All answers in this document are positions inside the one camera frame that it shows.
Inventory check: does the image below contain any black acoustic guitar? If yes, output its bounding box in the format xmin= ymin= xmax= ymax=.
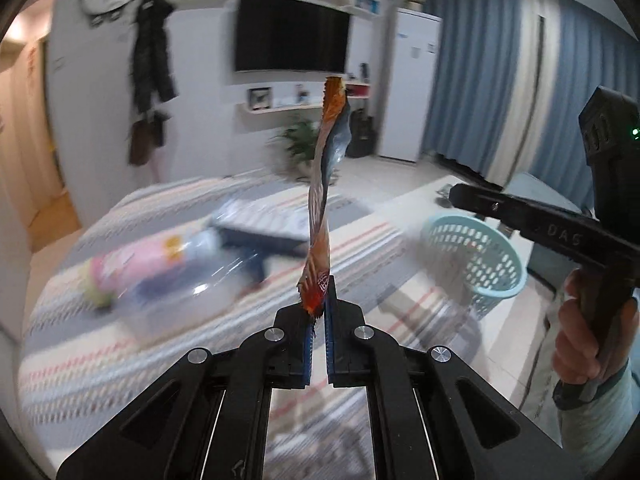
xmin=346 ymin=109 xmax=376 ymax=159

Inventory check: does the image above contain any green potted plant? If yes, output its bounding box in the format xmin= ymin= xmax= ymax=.
xmin=270 ymin=115 xmax=326 ymax=182

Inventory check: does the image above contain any low curved white shelf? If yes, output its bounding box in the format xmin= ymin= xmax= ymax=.
xmin=237 ymin=100 xmax=326 ymax=117

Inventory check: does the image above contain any white refrigerator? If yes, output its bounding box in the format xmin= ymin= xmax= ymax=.
xmin=377 ymin=7 xmax=444 ymax=164

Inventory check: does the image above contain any white coffee table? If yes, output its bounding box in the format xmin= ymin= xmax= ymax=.
xmin=382 ymin=175 xmax=532 ymax=261

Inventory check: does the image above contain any orange snack wrapper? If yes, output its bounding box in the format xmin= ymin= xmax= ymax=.
xmin=296 ymin=76 xmax=351 ymax=319

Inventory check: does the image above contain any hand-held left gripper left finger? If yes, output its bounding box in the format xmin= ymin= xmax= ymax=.
xmin=57 ymin=305 xmax=316 ymax=480

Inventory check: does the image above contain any wall-mounted black television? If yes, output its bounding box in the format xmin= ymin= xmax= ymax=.
xmin=235 ymin=0 xmax=351 ymax=74

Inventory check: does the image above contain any brown hanging bag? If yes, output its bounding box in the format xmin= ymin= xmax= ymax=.
xmin=127 ymin=120 xmax=154 ymax=166

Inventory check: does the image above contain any blue and white curtain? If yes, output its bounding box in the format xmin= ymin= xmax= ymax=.
xmin=415 ymin=0 xmax=640 ymax=226

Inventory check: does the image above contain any person's right hand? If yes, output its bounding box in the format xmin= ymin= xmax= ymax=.
xmin=554 ymin=269 xmax=640 ymax=397

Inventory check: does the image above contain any long white printed box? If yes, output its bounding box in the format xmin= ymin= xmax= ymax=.
xmin=209 ymin=199 xmax=321 ymax=262

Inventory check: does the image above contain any teal plastic laundry basket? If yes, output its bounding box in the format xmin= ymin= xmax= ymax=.
xmin=420 ymin=214 xmax=527 ymax=322

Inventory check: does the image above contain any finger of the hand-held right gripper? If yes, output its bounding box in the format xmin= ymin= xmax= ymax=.
xmin=448 ymin=183 xmax=601 ymax=263

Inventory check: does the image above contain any dark coat on rack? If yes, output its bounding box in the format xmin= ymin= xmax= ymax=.
xmin=132 ymin=0 xmax=182 ymax=184

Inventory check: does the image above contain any small black hanging bag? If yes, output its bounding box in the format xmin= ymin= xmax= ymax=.
xmin=150 ymin=110 xmax=169 ymax=149

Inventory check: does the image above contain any person's right forearm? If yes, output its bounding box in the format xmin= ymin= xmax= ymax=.
xmin=557 ymin=360 xmax=640 ymax=480

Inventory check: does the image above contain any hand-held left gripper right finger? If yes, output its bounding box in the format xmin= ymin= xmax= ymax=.
xmin=325 ymin=298 xmax=585 ymax=480

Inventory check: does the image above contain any clear plastic bottle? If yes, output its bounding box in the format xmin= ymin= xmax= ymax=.
xmin=120 ymin=247 xmax=267 ymax=337

